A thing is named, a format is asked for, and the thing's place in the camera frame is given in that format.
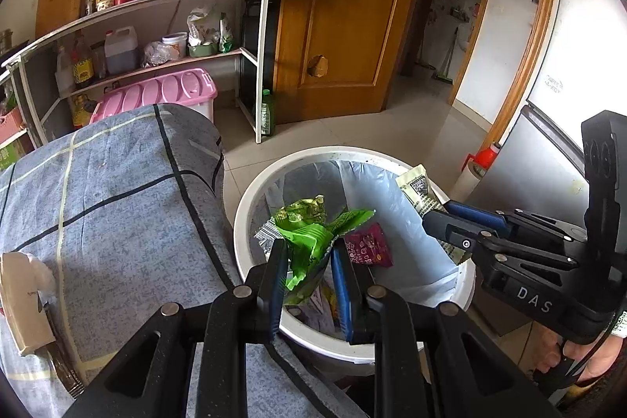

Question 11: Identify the person's right hand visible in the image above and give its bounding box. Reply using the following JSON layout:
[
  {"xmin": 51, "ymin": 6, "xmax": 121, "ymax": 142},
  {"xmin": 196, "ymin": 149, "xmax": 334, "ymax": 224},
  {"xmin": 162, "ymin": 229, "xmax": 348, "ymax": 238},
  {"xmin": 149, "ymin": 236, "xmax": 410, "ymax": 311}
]
[{"xmin": 536, "ymin": 333, "xmax": 627, "ymax": 383}]

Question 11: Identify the blue plaid blanket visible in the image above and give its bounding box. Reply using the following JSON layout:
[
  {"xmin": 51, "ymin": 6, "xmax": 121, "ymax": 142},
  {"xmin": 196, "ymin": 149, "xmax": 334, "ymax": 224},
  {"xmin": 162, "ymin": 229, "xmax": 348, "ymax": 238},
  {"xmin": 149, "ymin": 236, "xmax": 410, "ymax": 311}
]
[{"xmin": 0, "ymin": 103, "xmax": 356, "ymax": 418}]

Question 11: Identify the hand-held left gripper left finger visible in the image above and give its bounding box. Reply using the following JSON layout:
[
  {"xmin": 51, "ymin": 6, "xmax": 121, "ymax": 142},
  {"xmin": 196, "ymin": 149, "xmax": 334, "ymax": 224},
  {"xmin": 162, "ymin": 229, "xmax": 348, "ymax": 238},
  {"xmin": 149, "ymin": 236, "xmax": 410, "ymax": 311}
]
[{"xmin": 63, "ymin": 238, "xmax": 291, "ymax": 418}]

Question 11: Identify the silver foil packet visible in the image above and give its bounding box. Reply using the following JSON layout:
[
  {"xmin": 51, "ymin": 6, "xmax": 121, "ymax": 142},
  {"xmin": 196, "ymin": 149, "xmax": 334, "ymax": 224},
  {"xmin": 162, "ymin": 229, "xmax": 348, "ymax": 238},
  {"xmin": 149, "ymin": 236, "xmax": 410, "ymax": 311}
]
[{"xmin": 253, "ymin": 221, "xmax": 281, "ymax": 260}]

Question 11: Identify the pale green sachet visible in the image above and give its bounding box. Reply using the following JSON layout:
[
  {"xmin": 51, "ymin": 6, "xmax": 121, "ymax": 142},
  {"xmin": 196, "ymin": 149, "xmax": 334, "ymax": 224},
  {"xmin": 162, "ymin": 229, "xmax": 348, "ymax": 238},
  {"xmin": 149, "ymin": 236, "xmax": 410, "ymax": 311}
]
[{"xmin": 395, "ymin": 165, "xmax": 472, "ymax": 265}]

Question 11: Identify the green plastic bottle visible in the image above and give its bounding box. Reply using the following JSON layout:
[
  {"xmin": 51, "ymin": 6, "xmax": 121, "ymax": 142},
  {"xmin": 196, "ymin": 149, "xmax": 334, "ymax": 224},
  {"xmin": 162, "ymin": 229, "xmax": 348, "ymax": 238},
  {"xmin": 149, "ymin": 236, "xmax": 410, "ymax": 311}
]
[{"xmin": 257, "ymin": 88, "xmax": 276, "ymax": 137}]

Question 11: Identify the green standing pouch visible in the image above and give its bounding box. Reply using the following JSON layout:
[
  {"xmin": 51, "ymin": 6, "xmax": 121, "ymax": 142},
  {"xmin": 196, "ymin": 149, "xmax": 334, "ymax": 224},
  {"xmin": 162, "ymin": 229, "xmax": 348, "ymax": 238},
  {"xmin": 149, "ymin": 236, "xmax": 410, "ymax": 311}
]
[{"xmin": 218, "ymin": 12, "xmax": 235, "ymax": 54}]

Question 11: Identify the crumpled white tissue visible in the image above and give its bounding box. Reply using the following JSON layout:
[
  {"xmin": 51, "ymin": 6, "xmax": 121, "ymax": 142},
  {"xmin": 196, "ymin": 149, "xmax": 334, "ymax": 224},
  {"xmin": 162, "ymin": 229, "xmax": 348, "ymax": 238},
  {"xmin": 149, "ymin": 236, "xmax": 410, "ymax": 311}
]
[{"xmin": 28, "ymin": 253, "xmax": 58, "ymax": 297}]

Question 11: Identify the white plastic jug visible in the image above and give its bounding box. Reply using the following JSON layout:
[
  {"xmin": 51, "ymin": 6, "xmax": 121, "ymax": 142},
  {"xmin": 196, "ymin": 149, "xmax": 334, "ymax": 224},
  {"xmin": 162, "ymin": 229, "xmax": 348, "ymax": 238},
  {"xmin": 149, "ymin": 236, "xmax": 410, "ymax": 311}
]
[{"xmin": 103, "ymin": 25, "xmax": 140, "ymax": 75}]

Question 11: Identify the grey refrigerator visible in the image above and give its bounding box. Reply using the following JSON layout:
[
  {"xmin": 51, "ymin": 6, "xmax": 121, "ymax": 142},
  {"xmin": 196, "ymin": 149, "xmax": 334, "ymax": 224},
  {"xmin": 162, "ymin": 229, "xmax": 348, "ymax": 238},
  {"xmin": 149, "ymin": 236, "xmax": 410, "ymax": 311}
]
[{"xmin": 471, "ymin": 101, "xmax": 597, "ymax": 229}]

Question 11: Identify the green snack packet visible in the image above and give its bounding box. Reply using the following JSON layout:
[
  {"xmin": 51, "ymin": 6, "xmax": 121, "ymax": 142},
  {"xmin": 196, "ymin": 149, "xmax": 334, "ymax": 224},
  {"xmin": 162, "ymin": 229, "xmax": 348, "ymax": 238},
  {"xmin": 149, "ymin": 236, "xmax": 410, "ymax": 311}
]
[{"xmin": 271, "ymin": 197, "xmax": 376, "ymax": 307}]

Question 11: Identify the white food bag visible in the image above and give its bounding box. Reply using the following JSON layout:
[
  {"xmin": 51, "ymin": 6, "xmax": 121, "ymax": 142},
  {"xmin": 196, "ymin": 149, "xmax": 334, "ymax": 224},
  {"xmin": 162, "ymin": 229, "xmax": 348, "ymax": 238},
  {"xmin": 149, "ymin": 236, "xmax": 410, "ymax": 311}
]
[{"xmin": 187, "ymin": 7, "xmax": 221, "ymax": 47}]

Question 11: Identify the wooden door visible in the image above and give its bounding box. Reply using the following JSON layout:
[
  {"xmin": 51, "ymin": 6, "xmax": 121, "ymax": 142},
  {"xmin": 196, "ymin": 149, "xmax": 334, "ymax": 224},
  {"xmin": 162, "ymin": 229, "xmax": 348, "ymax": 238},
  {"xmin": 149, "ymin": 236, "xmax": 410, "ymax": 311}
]
[{"xmin": 271, "ymin": 0, "xmax": 435, "ymax": 114}]

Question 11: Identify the red and white bottle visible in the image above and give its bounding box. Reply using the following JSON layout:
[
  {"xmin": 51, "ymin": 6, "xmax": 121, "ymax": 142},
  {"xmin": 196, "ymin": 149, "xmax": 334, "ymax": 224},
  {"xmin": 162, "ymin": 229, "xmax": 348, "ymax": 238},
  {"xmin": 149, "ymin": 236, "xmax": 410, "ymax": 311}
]
[{"xmin": 471, "ymin": 143, "xmax": 504, "ymax": 172}]

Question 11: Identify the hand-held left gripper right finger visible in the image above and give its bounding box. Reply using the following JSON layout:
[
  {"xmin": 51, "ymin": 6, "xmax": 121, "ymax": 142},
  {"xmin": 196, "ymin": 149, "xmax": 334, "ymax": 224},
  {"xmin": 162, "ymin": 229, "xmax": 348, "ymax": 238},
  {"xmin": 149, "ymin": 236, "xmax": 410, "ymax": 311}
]
[{"xmin": 329, "ymin": 244, "xmax": 563, "ymax": 418}]

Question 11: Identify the white metal shelf unit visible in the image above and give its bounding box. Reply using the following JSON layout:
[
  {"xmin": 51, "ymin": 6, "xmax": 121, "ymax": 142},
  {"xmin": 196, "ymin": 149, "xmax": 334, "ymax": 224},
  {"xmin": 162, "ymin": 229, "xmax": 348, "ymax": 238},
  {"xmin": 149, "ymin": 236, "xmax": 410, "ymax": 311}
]
[{"xmin": 1, "ymin": 0, "xmax": 298, "ymax": 145}]

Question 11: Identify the magenta snack packet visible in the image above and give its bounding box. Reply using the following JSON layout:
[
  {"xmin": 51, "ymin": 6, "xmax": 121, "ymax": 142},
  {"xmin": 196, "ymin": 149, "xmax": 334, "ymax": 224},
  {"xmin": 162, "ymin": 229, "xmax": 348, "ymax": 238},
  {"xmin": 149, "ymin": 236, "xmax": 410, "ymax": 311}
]
[{"xmin": 343, "ymin": 222, "xmax": 395, "ymax": 268}]

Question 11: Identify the pink lidded storage box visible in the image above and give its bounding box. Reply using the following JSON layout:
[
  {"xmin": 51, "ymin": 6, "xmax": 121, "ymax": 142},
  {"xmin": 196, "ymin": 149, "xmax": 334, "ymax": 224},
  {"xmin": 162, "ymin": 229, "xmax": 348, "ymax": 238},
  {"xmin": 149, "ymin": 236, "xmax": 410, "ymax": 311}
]
[{"xmin": 89, "ymin": 67, "xmax": 219, "ymax": 126}]

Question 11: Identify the white plastic tub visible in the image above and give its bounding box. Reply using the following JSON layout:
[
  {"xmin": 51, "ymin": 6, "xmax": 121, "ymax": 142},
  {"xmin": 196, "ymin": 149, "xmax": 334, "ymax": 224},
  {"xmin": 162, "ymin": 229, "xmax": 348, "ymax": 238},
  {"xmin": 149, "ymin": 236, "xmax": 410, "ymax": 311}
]
[{"xmin": 161, "ymin": 31, "xmax": 190, "ymax": 59}]

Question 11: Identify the white tissue pack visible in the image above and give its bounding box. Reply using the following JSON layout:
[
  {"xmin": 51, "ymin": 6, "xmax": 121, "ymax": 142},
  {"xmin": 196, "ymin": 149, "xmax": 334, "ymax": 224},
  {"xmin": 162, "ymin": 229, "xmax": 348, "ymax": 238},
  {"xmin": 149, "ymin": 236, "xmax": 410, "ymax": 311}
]
[{"xmin": 0, "ymin": 252, "xmax": 58, "ymax": 356}]

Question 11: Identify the white round bin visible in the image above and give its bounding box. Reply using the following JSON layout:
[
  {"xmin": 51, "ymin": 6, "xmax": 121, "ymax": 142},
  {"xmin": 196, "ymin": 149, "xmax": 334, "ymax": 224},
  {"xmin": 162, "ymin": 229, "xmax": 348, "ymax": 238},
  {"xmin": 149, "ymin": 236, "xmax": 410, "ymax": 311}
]
[{"xmin": 233, "ymin": 146, "xmax": 477, "ymax": 361}]

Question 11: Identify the clear bin liner bag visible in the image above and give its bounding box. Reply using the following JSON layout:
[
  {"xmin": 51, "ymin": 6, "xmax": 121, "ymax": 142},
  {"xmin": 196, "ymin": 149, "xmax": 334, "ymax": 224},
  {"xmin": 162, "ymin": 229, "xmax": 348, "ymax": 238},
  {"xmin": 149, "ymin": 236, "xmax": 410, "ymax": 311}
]
[{"xmin": 252, "ymin": 157, "xmax": 462, "ymax": 333}]

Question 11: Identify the crumpled clear plastic bag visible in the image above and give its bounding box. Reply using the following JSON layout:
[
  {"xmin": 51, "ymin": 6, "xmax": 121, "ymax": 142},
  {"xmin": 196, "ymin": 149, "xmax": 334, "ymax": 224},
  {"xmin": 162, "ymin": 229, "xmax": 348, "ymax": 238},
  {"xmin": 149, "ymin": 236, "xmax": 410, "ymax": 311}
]
[{"xmin": 141, "ymin": 41, "xmax": 172, "ymax": 68}]

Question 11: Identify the white plastic bottle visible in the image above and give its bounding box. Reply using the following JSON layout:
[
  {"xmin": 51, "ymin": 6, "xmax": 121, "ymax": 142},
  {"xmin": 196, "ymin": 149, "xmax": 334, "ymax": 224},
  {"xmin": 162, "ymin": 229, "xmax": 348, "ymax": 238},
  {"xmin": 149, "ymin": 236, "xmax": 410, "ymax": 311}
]
[{"xmin": 54, "ymin": 45, "xmax": 76, "ymax": 95}]

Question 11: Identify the dark oil bottle yellow label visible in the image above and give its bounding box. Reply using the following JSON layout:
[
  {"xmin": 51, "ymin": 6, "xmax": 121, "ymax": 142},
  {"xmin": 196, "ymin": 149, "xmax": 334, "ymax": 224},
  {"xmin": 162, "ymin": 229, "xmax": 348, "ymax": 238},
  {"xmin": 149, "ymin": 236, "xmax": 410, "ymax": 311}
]
[{"xmin": 71, "ymin": 31, "xmax": 96, "ymax": 89}]

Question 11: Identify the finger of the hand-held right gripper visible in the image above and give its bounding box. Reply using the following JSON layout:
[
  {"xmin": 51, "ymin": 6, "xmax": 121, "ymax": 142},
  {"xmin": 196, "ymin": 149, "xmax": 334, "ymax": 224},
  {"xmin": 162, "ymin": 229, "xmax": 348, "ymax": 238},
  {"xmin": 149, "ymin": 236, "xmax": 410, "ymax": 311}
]
[
  {"xmin": 422, "ymin": 210, "xmax": 585, "ymax": 264},
  {"xmin": 443, "ymin": 200, "xmax": 587, "ymax": 243}
]

